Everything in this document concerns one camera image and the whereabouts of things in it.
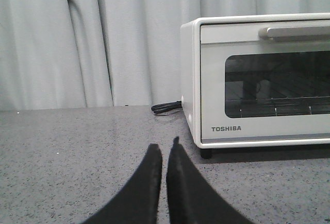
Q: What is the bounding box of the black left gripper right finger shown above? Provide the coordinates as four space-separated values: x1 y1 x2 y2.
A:
166 137 251 223

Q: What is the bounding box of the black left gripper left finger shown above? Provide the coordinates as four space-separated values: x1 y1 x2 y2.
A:
84 144 162 223

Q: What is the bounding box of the toaster oven glass door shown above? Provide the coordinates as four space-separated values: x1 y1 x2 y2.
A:
200 20 329 143

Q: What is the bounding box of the white Toshiba toaster oven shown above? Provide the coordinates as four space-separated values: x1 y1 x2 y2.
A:
180 13 329 159

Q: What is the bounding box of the grey curtain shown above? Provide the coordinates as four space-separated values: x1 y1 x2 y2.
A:
1 0 329 111

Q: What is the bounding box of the black power cable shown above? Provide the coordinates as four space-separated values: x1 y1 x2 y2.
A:
151 100 183 116

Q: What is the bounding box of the metal wire oven rack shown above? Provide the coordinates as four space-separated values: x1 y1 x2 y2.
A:
225 97 329 118

